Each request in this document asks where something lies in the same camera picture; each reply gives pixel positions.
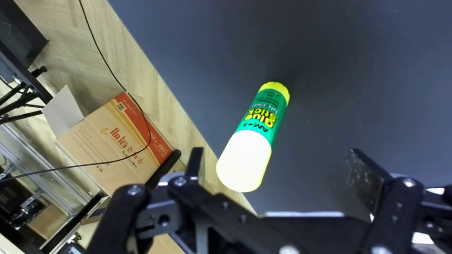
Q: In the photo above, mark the green yellow glue stick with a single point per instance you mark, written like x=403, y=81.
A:
x=243, y=163

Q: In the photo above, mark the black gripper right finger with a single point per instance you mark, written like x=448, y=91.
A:
x=366, y=180

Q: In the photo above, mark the brown cardboard box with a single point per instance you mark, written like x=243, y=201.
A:
x=115, y=144

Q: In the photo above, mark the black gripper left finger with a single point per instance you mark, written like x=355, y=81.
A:
x=195, y=164

